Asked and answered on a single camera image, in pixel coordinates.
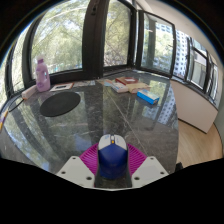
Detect purple plastic bottle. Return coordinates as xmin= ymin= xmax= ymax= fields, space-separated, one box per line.
xmin=34 ymin=55 xmax=52 ymax=93

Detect thin colourful booklet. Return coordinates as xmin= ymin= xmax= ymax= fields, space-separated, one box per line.
xmin=103 ymin=78 xmax=118 ymax=89

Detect blue and white computer mouse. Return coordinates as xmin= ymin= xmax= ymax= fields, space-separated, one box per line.
xmin=96 ymin=133 xmax=129 ymax=181

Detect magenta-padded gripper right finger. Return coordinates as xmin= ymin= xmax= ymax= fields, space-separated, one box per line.
xmin=125 ymin=143 xmax=170 ymax=190

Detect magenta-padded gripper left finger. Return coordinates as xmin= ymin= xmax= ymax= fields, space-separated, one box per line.
xmin=55 ymin=143 xmax=102 ymax=190

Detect small beige cardboard box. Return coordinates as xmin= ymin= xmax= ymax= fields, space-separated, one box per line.
xmin=21 ymin=85 xmax=38 ymax=101

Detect round black mouse pad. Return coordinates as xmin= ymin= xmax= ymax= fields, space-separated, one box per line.
xmin=39 ymin=90 xmax=82 ymax=118

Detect black cable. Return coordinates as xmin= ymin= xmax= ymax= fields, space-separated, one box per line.
xmin=7 ymin=95 xmax=27 ymax=113

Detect red book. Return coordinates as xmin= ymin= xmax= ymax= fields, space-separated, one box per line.
xmin=114 ymin=76 xmax=140 ymax=86

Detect white framed card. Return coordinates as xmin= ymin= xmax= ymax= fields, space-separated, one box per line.
xmin=49 ymin=82 xmax=75 ymax=93

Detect beige book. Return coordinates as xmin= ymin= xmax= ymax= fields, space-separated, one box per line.
xmin=127 ymin=82 xmax=152 ymax=95

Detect printed paper leaflet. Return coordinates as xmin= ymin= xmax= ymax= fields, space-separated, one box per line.
xmin=72 ymin=79 xmax=98 ymax=89

